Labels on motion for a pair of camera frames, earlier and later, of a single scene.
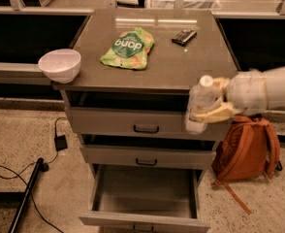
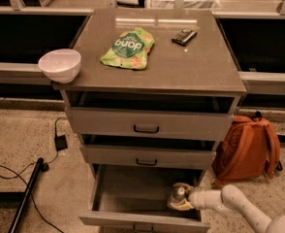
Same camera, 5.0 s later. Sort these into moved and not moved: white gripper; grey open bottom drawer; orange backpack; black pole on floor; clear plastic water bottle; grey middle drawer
Moved: white gripper; clear plastic water bottle
Not moved: orange backpack; grey middle drawer; grey open bottom drawer; black pole on floor
